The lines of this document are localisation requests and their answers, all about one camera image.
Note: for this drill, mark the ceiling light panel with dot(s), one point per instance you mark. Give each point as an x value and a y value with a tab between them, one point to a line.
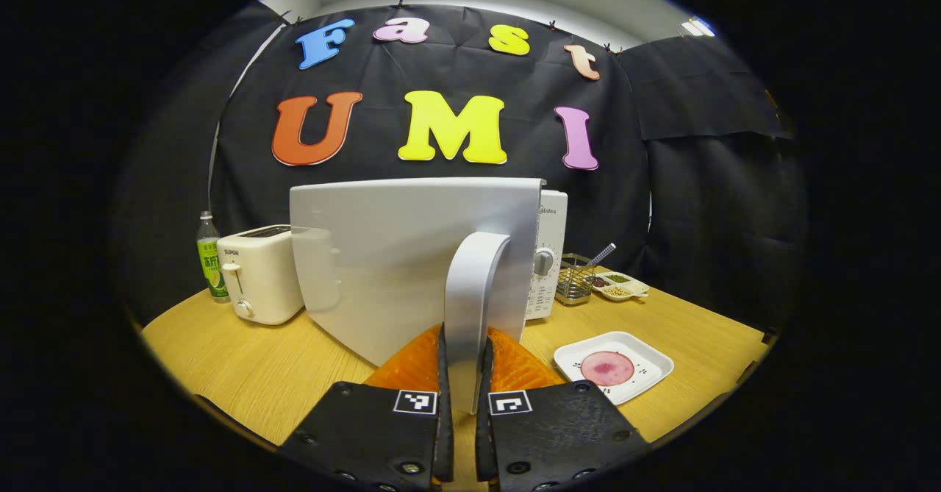
696	27

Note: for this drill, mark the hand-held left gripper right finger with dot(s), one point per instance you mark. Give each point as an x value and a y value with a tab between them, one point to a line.
559	433

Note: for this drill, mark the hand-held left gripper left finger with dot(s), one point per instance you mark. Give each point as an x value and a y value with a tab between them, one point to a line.
367	433

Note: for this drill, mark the pink ham slice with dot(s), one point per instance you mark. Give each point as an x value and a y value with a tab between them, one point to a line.
607	368

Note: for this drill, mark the white square plate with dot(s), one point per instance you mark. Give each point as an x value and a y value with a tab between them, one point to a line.
650	365

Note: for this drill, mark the white divided bean dish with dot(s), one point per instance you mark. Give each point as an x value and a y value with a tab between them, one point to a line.
621	286

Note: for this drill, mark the white microwave oven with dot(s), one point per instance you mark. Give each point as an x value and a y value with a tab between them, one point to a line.
397	257

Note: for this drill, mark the white toaster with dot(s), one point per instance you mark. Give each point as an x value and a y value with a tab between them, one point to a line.
265	279

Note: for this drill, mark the green label drink bottle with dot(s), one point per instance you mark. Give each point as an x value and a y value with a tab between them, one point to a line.
212	264

